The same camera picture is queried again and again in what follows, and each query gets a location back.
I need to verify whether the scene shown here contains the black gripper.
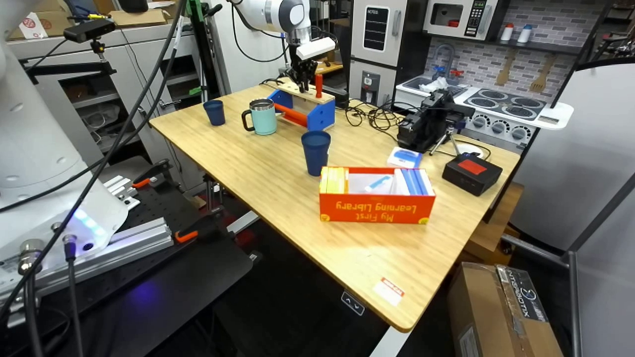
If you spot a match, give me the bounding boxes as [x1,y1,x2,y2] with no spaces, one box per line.
[288,43,322,94]

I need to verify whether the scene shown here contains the small wooden side table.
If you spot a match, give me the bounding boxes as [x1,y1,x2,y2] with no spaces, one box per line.
[316,59,348,78]

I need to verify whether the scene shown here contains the blue wooden toy workbench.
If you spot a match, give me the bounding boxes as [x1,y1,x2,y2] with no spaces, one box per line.
[267,75,340,132]

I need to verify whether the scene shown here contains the tall blue plastic cup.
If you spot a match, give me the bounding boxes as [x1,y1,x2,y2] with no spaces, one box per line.
[300,128,334,178]

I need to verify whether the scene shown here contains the white machine black panel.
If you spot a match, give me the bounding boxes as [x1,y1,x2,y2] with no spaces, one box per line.
[348,0,409,108]

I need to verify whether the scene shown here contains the small dark blue cup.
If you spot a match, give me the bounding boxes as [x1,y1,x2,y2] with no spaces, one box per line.
[203,96,229,128]

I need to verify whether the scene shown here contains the green black stand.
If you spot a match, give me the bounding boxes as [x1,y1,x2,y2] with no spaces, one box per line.
[183,0,225,102]

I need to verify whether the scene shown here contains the blue white card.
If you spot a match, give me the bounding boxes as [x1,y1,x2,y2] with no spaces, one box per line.
[386,144,425,170]

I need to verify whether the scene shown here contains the orange book box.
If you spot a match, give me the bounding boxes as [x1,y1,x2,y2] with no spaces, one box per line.
[318,164,439,225]

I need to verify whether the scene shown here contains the grey metal cabinet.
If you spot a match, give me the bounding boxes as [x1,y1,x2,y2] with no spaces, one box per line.
[5,17,231,194]

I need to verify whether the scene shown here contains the white toy microwave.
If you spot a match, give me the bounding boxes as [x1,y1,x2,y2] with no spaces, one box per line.
[421,0,503,41]

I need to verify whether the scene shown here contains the black box red top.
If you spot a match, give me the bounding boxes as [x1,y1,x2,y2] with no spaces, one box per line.
[441,150,507,197]

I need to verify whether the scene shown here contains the white toy stove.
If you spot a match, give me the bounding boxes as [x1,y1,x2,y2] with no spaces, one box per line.
[394,71,578,150]

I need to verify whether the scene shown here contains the white bottle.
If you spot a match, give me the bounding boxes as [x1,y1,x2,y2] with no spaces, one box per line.
[517,21,536,47]
[499,21,519,45]

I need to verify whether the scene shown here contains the red white sticker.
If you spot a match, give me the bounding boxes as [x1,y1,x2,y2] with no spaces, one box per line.
[372,273,407,307]

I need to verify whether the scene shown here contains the black table control panel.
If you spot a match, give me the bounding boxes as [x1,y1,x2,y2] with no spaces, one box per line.
[340,289,368,316]

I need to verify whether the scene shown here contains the flat cardboard box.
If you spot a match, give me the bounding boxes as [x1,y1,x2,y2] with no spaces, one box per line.
[0,0,74,43]

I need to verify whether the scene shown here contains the grey toy fridge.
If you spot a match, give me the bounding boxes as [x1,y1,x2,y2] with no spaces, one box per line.
[507,61,635,357]

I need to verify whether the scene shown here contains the brown cardboard box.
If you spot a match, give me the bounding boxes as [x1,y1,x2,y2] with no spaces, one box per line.
[447,259,568,357]

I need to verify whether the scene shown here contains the white wrist camera block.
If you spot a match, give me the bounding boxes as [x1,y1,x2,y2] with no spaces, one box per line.
[294,35,340,63]

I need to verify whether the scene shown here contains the teal mug black handle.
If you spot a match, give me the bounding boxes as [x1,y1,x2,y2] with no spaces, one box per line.
[241,96,280,138]

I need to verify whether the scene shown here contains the black table cables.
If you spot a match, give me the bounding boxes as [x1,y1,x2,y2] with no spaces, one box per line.
[342,96,407,138]

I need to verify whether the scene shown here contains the orange handled black clamp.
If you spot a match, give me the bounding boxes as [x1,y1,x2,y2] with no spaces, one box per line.
[132,158,177,192]
[171,203,231,245]

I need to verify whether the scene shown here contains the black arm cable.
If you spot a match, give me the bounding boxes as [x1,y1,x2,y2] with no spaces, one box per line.
[0,0,187,322]

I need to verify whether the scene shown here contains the black camera on stand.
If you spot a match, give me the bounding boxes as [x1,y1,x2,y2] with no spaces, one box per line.
[62,17,120,55]

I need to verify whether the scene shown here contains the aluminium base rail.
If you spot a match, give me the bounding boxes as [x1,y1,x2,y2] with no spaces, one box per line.
[0,172,177,313]

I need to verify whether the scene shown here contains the black robot mount platform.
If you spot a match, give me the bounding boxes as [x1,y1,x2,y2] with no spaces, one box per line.
[0,176,259,357]

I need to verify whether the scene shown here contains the thin black base cable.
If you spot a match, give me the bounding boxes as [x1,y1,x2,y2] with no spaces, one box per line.
[60,231,88,357]

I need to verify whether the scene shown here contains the thick grey base cable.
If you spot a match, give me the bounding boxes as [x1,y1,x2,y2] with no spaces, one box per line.
[17,237,48,357]

